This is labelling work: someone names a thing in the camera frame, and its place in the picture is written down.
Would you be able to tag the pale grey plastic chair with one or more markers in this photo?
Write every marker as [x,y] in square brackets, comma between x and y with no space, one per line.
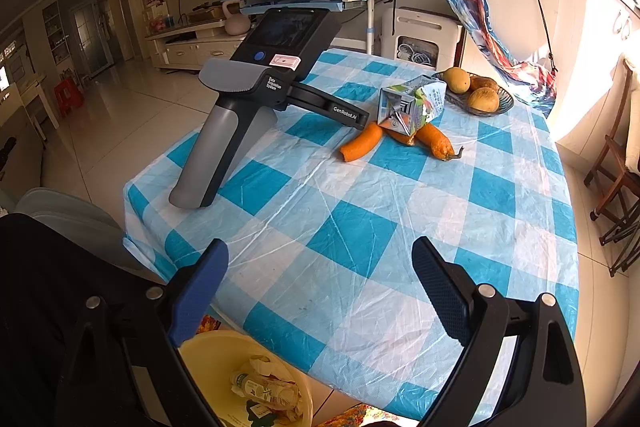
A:
[65,217]

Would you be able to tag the white air purifier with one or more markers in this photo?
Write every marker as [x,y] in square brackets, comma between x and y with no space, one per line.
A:
[425,24]

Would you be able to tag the large clear plastic bottle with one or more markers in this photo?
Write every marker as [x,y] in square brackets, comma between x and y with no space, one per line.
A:
[260,389]

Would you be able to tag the round yellow-brown fruit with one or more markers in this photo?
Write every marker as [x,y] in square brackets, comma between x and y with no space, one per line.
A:
[483,99]

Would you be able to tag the fruit bowl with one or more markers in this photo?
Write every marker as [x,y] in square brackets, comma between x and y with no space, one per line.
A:
[505,104]

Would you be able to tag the drink carton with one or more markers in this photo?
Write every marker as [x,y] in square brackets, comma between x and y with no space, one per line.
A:
[410,104]

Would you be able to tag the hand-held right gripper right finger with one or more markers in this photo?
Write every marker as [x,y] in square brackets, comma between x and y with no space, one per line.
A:
[440,287]

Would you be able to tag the brown potato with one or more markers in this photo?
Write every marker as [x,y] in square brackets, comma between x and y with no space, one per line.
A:
[485,83]

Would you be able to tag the white paper towel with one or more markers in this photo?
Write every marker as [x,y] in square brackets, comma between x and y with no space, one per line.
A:
[265,364]

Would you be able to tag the orange carrot with stem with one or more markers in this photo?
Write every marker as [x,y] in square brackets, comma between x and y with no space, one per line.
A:
[435,139]

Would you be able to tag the colourful printed cloth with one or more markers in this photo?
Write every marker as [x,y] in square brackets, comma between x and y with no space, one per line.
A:
[480,22]

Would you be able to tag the white cabinet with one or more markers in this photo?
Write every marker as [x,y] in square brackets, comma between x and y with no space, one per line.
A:
[575,7]

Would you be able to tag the pink kettlebell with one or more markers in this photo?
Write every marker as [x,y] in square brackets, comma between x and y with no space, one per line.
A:
[236,27]

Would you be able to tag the red plastic stool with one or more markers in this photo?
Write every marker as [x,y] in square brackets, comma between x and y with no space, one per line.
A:
[67,94]

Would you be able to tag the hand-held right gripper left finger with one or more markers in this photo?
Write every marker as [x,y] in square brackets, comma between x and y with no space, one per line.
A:
[200,292]

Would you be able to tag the yellow plastic bin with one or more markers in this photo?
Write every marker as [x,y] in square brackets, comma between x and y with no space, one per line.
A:
[210,352]

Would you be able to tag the colourful floor mat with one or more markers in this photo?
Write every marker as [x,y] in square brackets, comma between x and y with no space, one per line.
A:
[360,417]

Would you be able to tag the wooden chair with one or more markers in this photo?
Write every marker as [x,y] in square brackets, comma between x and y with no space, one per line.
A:
[607,177]

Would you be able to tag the blue checked tablecloth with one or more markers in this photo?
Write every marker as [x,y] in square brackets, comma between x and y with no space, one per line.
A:
[350,232]

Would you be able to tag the yellow mango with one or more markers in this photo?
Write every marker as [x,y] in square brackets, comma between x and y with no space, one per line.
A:
[457,79]

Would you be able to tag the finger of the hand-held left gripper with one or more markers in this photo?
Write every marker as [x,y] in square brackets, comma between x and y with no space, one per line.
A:
[340,113]
[322,96]

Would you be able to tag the person's black clothing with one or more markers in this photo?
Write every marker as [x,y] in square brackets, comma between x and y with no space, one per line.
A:
[50,307]

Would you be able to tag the cream television cabinet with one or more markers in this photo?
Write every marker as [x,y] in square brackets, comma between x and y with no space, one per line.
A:
[200,52]

